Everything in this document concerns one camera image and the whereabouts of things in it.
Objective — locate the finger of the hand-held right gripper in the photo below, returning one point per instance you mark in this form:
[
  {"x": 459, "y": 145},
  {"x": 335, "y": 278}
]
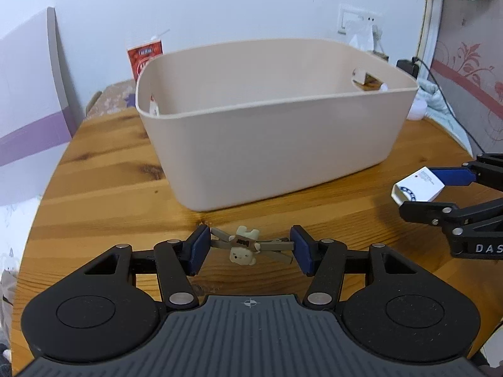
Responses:
[
  {"x": 428, "y": 209},
  {"x": 452, "y": 176}
]

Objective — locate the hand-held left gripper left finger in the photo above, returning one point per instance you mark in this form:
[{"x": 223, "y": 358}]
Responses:
[{"x": 198, "y": 249}]

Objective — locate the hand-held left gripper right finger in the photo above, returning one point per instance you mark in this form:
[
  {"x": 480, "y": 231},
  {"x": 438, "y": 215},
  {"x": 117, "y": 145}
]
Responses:
[{"x": 303, "y": 249}]

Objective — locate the blue and white tissue pack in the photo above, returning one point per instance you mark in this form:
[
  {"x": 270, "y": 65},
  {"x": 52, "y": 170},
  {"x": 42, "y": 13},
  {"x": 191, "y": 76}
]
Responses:
[{"x": 416, "y": 186}]

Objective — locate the bear hair clip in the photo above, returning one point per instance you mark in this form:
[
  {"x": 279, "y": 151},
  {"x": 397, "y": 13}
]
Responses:
[{"x": 243, "y": 245}]

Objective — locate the beige plastic storage bin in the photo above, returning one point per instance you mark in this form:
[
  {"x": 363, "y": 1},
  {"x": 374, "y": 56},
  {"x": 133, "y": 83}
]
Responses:
[{"x": 271, "y": 133}]

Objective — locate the round white power strip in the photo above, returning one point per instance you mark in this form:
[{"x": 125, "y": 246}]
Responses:
[{"x": 416, "y": 110}]

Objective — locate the light blue blanket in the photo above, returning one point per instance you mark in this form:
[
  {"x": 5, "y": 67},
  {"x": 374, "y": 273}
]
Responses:
[{"x": 436, "y": 102}]

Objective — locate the black power adapter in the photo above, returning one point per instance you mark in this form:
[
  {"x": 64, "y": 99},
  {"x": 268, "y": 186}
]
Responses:
[{"x": 408, "y": 66}]

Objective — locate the floral patterned panel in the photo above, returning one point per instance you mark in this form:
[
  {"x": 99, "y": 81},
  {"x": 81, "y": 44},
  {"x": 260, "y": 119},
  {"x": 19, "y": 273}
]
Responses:
[{"x": 467, "y": 47}]

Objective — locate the green and gold box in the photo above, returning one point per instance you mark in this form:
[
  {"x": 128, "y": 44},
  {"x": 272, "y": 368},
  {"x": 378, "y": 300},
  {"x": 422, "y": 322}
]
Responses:
[{"x": 365, "y": 77}]

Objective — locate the floral patterned box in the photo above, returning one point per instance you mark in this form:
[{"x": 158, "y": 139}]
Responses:
[{"x": 112, "y": 100}]

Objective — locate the white floral sheet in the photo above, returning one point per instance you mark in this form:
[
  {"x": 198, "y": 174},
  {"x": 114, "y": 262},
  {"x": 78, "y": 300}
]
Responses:
[{"x": 15, "y": 227}]

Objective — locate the red drink carton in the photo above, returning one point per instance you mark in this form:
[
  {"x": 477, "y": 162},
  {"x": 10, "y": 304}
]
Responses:
[{"x": 143, "y": 61}]

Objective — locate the white and purple board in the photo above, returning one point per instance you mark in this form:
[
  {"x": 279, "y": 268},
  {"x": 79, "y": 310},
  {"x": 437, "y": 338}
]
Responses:
[{"x": 27, "y": 98}]

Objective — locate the white wall socket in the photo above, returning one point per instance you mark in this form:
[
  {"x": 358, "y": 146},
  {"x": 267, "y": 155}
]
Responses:
[{"x": 355, "y": 23}]

